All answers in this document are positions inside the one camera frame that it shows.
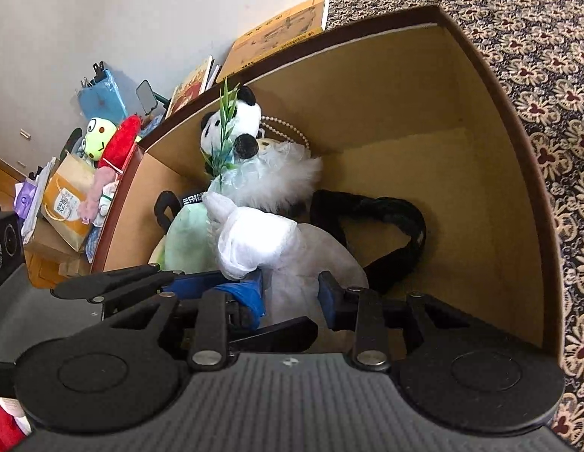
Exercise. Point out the red white clothing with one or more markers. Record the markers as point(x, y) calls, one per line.
point(4, 426)

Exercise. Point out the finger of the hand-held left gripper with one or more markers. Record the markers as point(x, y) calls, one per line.
point(282, 332)
point(193, 283)

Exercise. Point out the white papers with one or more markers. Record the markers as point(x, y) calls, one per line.
point(37, 183)

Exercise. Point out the blue folder with clips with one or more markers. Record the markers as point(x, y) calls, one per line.
point(103, 99)

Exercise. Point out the white thin book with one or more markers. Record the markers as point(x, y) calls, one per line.
point(213, 75)

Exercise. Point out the green frog plush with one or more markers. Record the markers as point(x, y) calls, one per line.
point(98, 141)

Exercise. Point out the orange white paper bag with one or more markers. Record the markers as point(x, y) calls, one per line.
point(66, 202)

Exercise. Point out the dark phone on stand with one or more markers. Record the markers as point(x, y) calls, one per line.
point(146, 96)

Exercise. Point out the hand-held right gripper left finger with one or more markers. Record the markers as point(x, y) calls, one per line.
point(252, 299)

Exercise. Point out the red print picture book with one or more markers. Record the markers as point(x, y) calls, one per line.
point(188, 89)

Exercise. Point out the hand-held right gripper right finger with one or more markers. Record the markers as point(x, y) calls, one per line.
point(327, 301)

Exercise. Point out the white wall socket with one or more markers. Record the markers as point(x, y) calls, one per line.
point(24, 134)

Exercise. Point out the white gauze cloth toy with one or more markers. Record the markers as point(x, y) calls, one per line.
point(254, 235)

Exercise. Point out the brown cardboard box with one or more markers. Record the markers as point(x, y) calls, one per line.
point(414, 103)

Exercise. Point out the panda plush with white fluff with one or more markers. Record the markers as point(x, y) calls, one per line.
point(245, 117)

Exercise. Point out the black curved object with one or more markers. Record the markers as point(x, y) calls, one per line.
point(73, 141)

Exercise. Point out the red plush toy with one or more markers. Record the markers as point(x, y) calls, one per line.
point(120, 143)

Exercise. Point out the yellow book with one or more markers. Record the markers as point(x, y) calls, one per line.
point(273, 35)

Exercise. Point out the purple packet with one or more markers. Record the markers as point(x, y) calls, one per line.
point(24, 200)

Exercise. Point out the pink plush toy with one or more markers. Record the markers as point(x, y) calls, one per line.
point(101, 195)

